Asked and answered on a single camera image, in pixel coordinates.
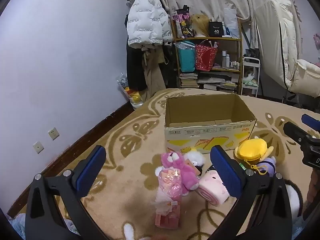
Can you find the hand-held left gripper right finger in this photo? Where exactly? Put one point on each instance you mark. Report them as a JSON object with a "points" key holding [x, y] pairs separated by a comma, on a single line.
{"points": [[225, 173]]}

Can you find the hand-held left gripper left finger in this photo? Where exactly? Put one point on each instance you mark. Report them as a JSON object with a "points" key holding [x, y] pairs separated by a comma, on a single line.
{"points": [[90, 171]]}

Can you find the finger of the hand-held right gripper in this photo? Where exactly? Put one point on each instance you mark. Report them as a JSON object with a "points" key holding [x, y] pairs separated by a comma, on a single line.
{"points": [[310, 121], [295, 131]]}

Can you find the pink pig roll cushion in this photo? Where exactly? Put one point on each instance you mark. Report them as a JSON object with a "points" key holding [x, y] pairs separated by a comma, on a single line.
{"points": [[212, 188]]}

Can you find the yellow plush pouch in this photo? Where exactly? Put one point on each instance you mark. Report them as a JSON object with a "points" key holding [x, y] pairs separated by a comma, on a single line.
{"points": [[251, 150]]}

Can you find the pink bear plush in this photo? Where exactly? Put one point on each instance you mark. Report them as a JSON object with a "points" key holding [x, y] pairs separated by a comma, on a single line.
{"points": [[181, 171]]}

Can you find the printed cardboard box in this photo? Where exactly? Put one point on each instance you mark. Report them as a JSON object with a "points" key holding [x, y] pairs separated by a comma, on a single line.
{"points": [[207, 127]]}

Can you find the bear print tag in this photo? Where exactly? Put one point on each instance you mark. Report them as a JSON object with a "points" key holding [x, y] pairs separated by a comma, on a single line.
{"points": [[195, 170]]}

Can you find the white fluffy sheep plush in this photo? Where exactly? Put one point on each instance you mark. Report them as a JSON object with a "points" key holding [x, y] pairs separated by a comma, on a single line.
{"points": [[194, 157]]}

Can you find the pink wrapped gift packet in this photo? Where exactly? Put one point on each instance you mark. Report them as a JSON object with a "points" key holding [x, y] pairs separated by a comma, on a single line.
{"points": [[168, 187]]}

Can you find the white metal cart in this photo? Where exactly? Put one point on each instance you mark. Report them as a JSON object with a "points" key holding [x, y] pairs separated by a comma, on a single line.
{"points": [[250, 77]]}

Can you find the pink gift box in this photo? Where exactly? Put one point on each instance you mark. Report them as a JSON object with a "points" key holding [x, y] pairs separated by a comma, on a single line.
{"points": [[168, 217]]}

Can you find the plastic bag of yellow toys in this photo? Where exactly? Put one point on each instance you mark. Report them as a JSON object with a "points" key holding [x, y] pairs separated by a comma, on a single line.
{"points": [[131, 93]]}

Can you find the row of small bottles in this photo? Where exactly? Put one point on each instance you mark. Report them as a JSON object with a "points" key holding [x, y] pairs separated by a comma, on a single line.
{"points": [[235, 65]]}

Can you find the pile of papers and books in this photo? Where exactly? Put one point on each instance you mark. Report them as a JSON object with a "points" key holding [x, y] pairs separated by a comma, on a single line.
{"points": [[218, 82]]}

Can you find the pale blue cloth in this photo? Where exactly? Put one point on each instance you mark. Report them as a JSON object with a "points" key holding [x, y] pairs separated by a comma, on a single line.
{"points": [[17, 226]]}

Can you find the wooden shelf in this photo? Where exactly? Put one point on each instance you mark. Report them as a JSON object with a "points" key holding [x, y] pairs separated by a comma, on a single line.
{"points": [[240, 55]]}

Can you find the stack of books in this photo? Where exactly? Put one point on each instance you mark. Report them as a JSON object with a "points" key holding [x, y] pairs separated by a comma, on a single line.
{"points": [[188, 80]]}

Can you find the beige hanging trousers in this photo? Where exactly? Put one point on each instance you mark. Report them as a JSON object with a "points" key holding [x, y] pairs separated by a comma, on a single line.
{"points": [[153, 77]]}

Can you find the dark hanging clothes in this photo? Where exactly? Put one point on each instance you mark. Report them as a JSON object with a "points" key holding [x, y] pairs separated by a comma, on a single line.
{"points": [[133, 65]]}

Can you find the red patterned bag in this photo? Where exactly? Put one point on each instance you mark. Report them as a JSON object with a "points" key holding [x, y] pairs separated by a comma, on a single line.
{"points": [[205, 57]]}

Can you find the teal bag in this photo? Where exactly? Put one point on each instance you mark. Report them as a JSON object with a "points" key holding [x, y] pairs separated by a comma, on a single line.
{"points": [[187, 58]]}

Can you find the white and blue plastic bag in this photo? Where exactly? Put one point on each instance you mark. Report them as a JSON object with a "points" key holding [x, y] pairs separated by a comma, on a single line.
{"points": [[231, 23]]}

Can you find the black box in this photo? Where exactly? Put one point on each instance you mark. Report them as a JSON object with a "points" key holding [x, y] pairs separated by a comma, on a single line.
{"points": [[216, 29]]}

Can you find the blonde wig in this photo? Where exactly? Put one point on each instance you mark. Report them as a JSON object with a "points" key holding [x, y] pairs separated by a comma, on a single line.
{"points": [[201, 25]]}

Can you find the pink and black bag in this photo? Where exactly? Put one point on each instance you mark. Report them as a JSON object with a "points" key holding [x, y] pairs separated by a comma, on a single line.
{"points": [[182, 23]]}

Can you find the white puffer jacket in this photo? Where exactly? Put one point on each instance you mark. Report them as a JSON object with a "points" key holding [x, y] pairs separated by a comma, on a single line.
{"points": [[146, 20]]}

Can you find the white wall socket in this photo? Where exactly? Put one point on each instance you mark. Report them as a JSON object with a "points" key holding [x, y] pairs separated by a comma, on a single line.
{"points": [[38, 147], [53, 133]]}

